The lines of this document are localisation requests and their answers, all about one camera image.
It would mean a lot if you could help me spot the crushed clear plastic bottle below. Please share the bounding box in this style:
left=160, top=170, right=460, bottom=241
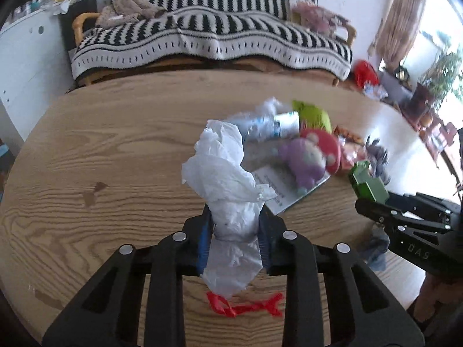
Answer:
left=228, top=110, right=301, bottom=143

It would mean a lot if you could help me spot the black box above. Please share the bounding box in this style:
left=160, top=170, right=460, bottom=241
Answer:
left=59, top=0, right=98, bottom=52

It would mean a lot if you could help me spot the pink plush doll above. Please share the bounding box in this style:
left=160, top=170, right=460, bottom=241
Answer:
left=291, top=0, right=348, bottom=37

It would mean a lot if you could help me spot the small green box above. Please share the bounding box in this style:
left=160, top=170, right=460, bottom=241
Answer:
left=348, top=161, right=390, bottom=203

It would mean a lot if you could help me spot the white plastic bag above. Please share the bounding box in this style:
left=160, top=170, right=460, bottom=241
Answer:
left=181, top=119, right=277, bottom=299

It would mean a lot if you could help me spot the purple plush toy red hat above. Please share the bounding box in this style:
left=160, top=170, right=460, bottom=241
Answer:
left=278, top=128, right=342, bottom=194

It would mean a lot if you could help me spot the blue grey crumpled wrapper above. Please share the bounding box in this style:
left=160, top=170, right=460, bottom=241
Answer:
left=362, top=231, right=390, bottom=272

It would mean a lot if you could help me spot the red twisted ribbon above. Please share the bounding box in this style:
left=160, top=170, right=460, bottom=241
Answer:
left=206, top=291, right=284, bottom=319

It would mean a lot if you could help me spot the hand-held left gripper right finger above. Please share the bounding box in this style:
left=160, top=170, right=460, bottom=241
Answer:
left=258, top=206, right=425, bottom=347

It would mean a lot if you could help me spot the beige plush toy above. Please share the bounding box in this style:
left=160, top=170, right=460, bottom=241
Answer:
left=96, top=0, right=167, bottom=27

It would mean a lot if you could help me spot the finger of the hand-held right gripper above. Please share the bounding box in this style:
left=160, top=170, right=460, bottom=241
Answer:
left=354, top=199, right=453, bottom=237
left=385, top=192, right=463, bottom=217

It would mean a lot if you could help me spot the white cabinet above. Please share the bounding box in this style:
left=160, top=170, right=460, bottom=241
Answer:
left=0, top=5, right=78, bottom=145

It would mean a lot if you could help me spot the rattan sofa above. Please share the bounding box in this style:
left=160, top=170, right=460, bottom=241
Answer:
left=70, top=12, right=357, bottom=88

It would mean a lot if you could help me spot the person's right forearm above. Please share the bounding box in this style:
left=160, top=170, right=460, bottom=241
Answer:
left=410, top=271, right=463, bottom=333

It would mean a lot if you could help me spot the white paper booklet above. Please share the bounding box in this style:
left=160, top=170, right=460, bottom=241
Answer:
left=251, top=164, right=331, bottom=215

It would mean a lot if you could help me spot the low dark table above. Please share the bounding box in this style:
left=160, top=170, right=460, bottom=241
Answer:
left=380, top=67, right=457, bottom=152

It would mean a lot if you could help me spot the green potted plant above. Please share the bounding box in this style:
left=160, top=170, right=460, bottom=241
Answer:
left=420, top=32, right=463, bottom=111

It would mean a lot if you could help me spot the red bag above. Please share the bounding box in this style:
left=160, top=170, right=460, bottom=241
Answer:
left=352, top=60, right=380, bottom=89

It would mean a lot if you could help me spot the beige curtain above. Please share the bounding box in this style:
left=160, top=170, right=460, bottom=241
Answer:
left=376, top=0, right=430, bottom=71

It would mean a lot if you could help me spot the clear plastic wrapper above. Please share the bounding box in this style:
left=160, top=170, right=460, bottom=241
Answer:
left=253, top=97, right=286, bottom=116

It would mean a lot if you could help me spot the white printed bag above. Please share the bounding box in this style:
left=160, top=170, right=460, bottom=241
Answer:
left=363, top=81, right=388, bottom=101

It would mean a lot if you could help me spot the grey crinkled wrapper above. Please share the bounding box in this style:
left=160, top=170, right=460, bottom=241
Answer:
left=363, top=135, right=392, bottom=185

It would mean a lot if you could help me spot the striped black white sofa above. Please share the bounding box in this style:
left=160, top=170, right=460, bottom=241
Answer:
left=70, top=0, right=353, bottom=80

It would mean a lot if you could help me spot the green snack packet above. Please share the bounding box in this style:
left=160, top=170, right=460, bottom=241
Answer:
left=291, top=100, right=332, bottom=134

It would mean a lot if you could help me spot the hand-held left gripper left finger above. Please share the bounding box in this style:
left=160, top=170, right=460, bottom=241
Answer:
left=41, top=204, right=215, bottom=347

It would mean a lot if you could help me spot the red snack wrapper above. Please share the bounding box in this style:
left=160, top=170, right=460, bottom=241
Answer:
left=333, top=126, right=366, bottom=174

